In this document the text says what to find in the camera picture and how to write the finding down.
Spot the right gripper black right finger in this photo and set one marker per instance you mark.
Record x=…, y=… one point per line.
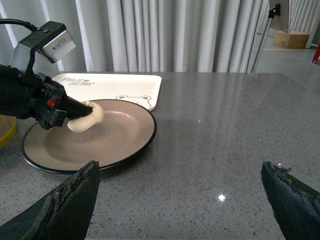
x=295, y=205

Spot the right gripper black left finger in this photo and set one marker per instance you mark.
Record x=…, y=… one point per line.
x=63, y=214

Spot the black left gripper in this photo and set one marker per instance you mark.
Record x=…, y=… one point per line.
x=37, y=97

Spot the white steamed bun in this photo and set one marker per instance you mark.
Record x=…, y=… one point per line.
x=82, y=124

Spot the brown plate with black rim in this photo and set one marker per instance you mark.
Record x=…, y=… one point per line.
x=126, y=130

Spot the white bear serving tray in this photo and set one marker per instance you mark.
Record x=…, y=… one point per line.
x=139, y=89

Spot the yellow-rimmed wooden steamer basket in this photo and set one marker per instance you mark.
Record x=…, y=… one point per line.
x=8, y=128

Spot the grey pleated curtain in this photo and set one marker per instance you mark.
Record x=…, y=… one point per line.
x=146, y=35

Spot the cardboard box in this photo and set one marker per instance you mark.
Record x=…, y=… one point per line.
x=292, y=40

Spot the metal stand pole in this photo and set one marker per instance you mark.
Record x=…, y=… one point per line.
x=275, y=11

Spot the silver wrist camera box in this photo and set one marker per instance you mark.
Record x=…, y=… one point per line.
x=52, y=40

